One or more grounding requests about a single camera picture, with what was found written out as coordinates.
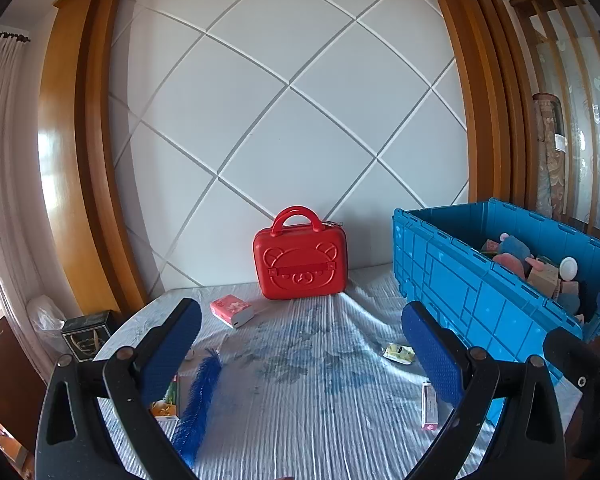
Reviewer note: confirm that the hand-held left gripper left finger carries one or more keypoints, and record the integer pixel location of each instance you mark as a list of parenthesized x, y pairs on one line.
[(172, 355)]

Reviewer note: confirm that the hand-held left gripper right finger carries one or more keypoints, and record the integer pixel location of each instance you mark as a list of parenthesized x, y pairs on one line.
[(432, 355)]

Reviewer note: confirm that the small yellow green packet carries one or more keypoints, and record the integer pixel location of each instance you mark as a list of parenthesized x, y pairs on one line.
[(397, 353)]

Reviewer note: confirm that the blue feather brush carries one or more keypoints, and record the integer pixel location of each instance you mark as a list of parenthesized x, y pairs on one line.
[(202, 385)]

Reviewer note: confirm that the green and orange box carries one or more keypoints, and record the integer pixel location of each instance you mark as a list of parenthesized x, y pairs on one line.
[(167, 400)]

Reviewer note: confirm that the pink and white tube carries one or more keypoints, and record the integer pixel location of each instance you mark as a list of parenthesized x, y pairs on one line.
[(429, 405)]

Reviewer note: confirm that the pink tissue pack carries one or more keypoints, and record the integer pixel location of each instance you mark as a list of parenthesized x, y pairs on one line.
[(230, 307)]

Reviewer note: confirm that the blue plastic crate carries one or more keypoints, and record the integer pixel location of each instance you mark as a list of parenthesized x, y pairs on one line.
[(455, 270)]

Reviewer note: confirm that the striped cloth covered desktop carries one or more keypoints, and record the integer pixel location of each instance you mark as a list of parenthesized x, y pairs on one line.
[(305, 410)]

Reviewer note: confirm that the white round jar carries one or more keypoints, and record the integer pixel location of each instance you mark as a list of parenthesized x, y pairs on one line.
[(569, 267)]

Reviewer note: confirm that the beige box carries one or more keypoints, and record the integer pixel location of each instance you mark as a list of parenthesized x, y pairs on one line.
[(545, 280)]

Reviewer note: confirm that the dark box on floor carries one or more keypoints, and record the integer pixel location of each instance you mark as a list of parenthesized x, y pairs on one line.
[(87, 340)]

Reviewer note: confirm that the pink plush toy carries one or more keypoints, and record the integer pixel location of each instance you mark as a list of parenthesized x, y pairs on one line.
[(510, 263)]

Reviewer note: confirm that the blue plush toy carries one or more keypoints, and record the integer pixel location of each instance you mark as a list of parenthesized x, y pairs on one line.
[(515, 245)]

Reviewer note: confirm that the small pink box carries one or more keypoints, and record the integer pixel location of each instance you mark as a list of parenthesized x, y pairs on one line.
[(490, 246)]

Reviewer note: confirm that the white plastic bag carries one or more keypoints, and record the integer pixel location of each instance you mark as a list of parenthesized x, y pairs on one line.
[(45, 317)]

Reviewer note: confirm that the rolled patterned carpet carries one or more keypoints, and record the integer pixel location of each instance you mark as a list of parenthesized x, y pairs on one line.
[(550, 170)]

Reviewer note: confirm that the small red bear suitcase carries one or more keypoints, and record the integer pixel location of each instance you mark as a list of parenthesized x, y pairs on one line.
[(300, 260)]

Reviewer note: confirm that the white curtain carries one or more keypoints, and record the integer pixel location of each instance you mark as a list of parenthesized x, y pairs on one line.
[(5, 160)]

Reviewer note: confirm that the wooden wall pilaster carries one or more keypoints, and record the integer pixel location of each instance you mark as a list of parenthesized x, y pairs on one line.
[(65, 160), (495, 110)]

